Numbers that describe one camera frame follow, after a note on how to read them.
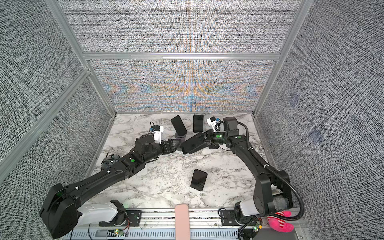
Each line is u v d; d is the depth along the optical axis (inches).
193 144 36.7
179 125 38.8
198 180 35.6
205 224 28.7
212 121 29.9
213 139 28.0
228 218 28.8
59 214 15.7
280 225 26.1
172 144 26.7
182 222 28.2
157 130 27.3
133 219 28.9
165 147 26.4
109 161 35.2
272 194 16.7
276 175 16.7
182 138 38.1
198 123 39.4
